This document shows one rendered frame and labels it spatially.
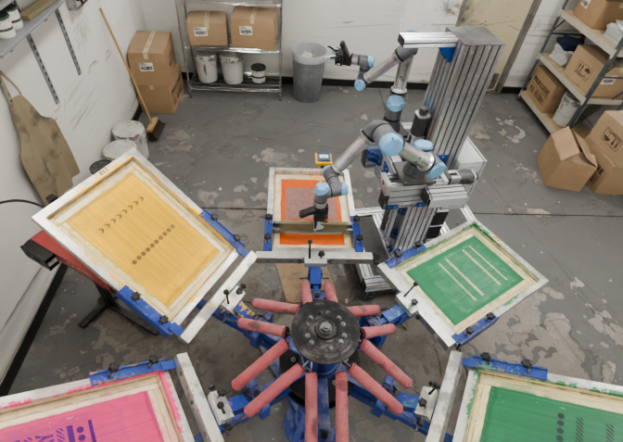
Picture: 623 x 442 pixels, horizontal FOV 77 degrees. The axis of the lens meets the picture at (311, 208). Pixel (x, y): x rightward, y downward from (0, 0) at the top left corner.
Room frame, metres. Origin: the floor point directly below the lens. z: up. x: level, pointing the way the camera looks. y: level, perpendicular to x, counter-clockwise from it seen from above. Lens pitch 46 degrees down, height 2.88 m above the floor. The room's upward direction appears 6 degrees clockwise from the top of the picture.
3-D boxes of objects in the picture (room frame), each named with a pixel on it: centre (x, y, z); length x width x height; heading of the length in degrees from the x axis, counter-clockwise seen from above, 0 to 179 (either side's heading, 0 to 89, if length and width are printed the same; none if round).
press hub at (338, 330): (0.82, -0.11, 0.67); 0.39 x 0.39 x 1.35
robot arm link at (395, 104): (2.49, -0.51, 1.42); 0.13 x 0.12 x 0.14; 169
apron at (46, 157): (2.20, 2.00, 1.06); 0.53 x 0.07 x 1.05; 6
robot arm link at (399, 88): (2.61, -0.54, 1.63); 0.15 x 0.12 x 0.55; 169
